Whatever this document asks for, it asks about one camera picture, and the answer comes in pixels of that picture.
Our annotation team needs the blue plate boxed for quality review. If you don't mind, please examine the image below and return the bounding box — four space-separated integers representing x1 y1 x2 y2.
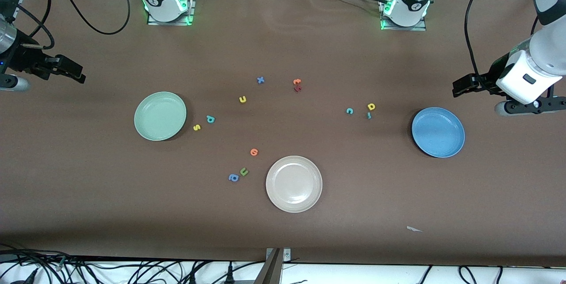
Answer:
411 107 466 158

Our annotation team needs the green plate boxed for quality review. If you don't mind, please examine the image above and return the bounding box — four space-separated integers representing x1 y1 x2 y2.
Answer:
134 92 187 142

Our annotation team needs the beige plate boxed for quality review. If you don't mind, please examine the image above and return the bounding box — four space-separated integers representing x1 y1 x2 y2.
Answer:
265 155 323 213

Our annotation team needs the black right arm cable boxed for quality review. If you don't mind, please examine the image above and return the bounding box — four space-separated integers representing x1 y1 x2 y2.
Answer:
0 0 131 50

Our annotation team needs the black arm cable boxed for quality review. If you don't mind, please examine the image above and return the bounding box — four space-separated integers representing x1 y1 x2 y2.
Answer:
0 0 131 50
464 0 509 94

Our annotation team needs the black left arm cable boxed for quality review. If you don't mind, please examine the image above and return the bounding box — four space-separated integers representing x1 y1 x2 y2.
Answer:
464 0 509 94

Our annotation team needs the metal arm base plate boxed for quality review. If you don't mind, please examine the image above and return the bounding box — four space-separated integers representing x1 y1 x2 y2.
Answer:
147 0 196 26
380 0 427 31

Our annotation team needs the black floor cable bundle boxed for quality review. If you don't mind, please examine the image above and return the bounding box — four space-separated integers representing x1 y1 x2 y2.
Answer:
0 243 266 284

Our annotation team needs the aluminium frame profile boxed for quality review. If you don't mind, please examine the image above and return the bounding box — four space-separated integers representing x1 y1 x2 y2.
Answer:
254 249 283 284

